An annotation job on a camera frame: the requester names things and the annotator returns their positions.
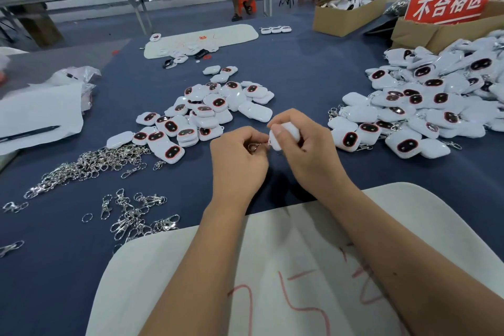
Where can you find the white paper sheet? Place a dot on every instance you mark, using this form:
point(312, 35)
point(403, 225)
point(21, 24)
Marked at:
point(38, 111)

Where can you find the person's left hand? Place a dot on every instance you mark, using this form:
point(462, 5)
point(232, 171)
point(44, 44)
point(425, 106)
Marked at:
point(240, 168)

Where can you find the person's right forearm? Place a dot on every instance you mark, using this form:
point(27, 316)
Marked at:
point(417, 261)

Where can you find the long white foam board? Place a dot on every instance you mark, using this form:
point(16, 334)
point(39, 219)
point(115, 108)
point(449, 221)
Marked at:
point(235, 35)

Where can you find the black pen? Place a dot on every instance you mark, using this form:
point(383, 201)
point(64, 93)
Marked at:
point(28, 134)

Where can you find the white foam board red marks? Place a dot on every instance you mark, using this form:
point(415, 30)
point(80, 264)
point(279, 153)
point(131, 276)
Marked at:
point(307, 253)

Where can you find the person's right hand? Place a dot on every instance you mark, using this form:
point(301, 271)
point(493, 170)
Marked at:
point(315, 155)

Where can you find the white tag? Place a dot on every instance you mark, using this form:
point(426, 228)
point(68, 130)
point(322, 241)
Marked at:
point(287, 131)

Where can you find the person's left forearm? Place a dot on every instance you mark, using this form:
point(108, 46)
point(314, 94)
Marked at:
point(193, 277)

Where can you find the open cardboard box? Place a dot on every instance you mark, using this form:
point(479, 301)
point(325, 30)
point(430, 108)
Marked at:
point(342, 23)

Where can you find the flat brown cardboard box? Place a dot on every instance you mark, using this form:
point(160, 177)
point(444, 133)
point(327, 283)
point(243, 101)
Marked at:
point(421, 36)

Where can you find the white plastic bag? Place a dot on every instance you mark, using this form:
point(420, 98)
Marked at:
point(9, 52)

